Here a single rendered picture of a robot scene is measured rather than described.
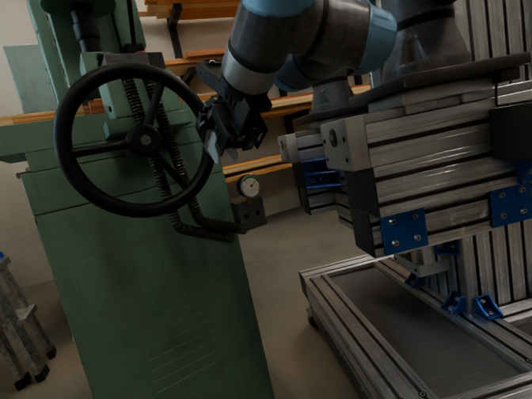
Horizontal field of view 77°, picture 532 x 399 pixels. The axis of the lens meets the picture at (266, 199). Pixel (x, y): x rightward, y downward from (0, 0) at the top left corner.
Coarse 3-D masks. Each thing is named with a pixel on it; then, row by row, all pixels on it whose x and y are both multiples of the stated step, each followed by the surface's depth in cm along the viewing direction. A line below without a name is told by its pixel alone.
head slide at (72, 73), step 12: (60, 24) 91; (72, 24) 93; (60, 36) 91; (72, 36) 93; (108, 36) 97; (60, 48) 91; (72, 48) 93; (108, 48) 97; (72, 60) 93; (72, 72) 93; (96, 96) 100
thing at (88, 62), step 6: (84, 54) 83; (90, 54) 83; (96, 54) 84; (84, 60) 83; (90, 60) 83; (96, 60) 84; (84, 66) 83; (90, 66) 83; (96, 66) 84; (84, 72) 86; (96, 90) 94
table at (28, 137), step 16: (176, 112) 74; (192, 112) 85; (0, 128) 66; (16, 128) 67; (32, 128) 69; (48, 128) 70; (80, 128) 73; (96, 128) 74; (112, 128) 68; (128, 128) 69; (160, 128) 75; (176, 128) 82; (0, 144) 66; (16, 144) 67; (32, 144) 69; (48, 144) 70; (0, 160) 72; (16, 160) 78
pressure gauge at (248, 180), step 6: (246, 174) 88; (252, 174) 87; (240, 180) 87; (246, 180) 87; (252, 180) 88; (258, 180) 89; (240, 186) 86; (246, 186) 87; (258, 186) 89; (240, 192) 88; (246, 192) 87; (252, 192) 88; (258, 192) 88; (246, 198) 90; (252, 198) 90
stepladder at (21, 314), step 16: (0, 256) 145; (0, 272) 143; (0, 288) 134; (16, 288) 147; (0, 304) 130; (16, 320) 135; (32, 320) 149; (0, 336) 132; (16, 336) 133; (32, 352) 137; (48, 352) 153; (16, 368) 134; (32, 368) 135; (48, 368) 143; (16, 384) 133
